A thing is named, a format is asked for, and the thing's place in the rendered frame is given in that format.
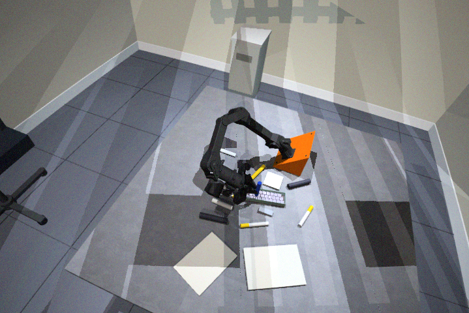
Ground dark grey cylinder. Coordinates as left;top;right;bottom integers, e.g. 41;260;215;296
199;213;228;224
287;179;311;189

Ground dark blue stylus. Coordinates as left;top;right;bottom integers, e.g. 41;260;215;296
255;181;262;197

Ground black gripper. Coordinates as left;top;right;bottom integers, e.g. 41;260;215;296
226;163;258;205

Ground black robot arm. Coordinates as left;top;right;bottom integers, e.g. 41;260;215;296
200;107;296;198

